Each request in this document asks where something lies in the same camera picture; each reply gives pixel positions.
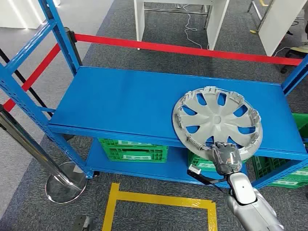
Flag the white floor cable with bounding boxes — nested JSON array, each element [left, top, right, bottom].
[[183, 4, 203, 50]]

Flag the short red barrier belt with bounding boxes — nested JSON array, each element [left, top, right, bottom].
[[2, 43, 61, 113]]

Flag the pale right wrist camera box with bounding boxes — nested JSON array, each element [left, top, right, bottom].
[[187, 164, 218, 187]]

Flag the green plastic crate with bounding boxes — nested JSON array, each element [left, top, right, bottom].
[[251, 113, 308, 189], [98, 138, 169, 164], [187, 150, 248, 173]]

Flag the long red barrier belt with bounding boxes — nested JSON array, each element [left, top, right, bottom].
[[75, 33, 303, 66]]

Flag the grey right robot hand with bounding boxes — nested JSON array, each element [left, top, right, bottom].
[[211, 141, 242, 176]]

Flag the white desk with metal frame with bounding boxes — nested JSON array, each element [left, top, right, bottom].
[[134, 0, 230, 51]]

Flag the office chair with black base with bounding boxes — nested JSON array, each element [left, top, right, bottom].
[[280, 43, 308, 74]]

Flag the black stanchion post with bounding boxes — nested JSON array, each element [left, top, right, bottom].
[[47, 27, 84, 141]]

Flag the chrome stanchion post with base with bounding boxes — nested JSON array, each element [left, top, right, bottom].
[[0, 104, 88, 205]]

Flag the grey plastic wheel cover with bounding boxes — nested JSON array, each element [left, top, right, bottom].
[[171, 86, 263, 162]]

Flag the white desk side panel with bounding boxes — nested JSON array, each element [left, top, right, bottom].
[[248, 0, 307, 57]]

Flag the blue metal shelf rack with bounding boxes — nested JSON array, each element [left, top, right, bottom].
[[0, 0, 308, 189]]

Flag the dark grey robot foot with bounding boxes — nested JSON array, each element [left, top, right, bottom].
[[72, 215, 93, 231]]

